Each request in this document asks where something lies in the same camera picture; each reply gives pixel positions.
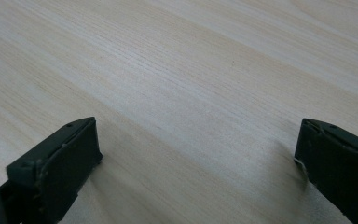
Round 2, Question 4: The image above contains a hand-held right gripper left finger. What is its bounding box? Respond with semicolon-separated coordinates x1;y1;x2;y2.
0;117;104;224

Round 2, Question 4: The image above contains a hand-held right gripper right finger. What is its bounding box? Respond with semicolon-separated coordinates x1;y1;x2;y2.
294;118;358;224

